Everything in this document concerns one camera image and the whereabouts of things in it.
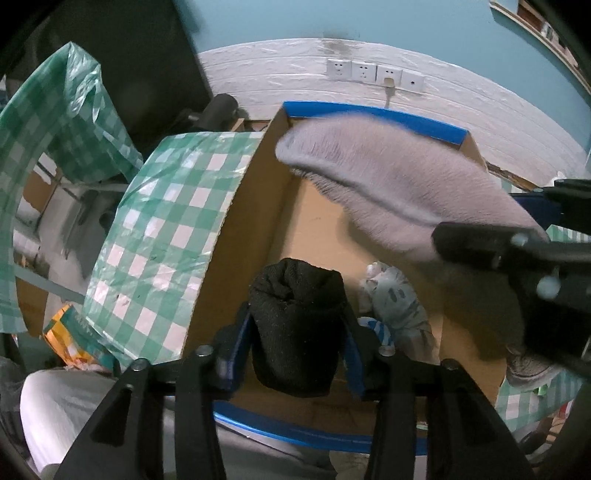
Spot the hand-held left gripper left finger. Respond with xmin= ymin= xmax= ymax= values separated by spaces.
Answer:
xmin=55 ymin=302 xmax=259 ymax=480

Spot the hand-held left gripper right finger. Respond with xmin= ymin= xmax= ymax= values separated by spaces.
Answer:
xmin=339 ymin=314 xmax=539 ymax=480

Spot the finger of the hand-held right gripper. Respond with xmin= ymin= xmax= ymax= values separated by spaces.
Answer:
xmin=512 ymin=179 xmax=591 ymax=232
xmin=431 ymin=220 xmax=591 ymax=306

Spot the white blue striped sock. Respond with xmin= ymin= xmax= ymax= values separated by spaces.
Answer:
xmin=360 ymin=316 xmax=394 ymax=347

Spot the black sock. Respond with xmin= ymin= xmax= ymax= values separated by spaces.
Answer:
xmin=249 ymin=258 xmax=347 ymax=398

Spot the pale patterned sock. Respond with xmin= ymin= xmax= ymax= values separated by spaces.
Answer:
xmin=360 ymin=261 xmax=437 ymax=356

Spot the large grey sock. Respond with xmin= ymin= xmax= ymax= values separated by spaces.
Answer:
xmin=274 ymin=115 xmax=550 ymax=361

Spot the blue-edged cardboard box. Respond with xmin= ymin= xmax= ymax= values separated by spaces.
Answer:
xmin=182 ymin=100 xmax=509 ymax=455

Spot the green checkered tablecloth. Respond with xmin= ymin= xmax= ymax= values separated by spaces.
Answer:
xmin=83 ymin=131 xmax=585 ymax=428

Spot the orange packet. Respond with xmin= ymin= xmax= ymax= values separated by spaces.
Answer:
xmin=42 ymin=305 xmax=116 ymax=370

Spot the white cloth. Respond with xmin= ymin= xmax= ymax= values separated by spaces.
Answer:
xmin=21 ymin=367 xmax=121 ymax=478

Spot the black round knob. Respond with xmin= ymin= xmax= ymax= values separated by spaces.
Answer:
xmin=178 ymin=93 xmax=238 ymax=132

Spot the green checkered plastic sheet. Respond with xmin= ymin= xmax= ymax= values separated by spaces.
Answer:
xmin=0 ymin=41 xmax=144 ymax=333

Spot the black hanging cloth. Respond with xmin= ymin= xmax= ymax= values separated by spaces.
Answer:
xmin=0 ymin=0 xmax=215 ymax=153

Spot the white wall socket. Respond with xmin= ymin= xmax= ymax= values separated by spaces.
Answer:
xmin=352 ymin=61 xmax=378 ymax=84
xmin=401 ymin=70 xmax=426 ymax=93
xmin=327 ymin=58 xmax=354 ymax=81
xmin=376 ymin=65 xmax=402 ymax=88

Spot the wooden wall shelf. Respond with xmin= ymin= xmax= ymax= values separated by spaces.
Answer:
xmin=489 ymin=0 xmax=591 ymax=93

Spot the grey metal frame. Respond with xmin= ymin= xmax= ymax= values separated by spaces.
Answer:
xmin=14 ymin=175 xmax=125 ymax=301

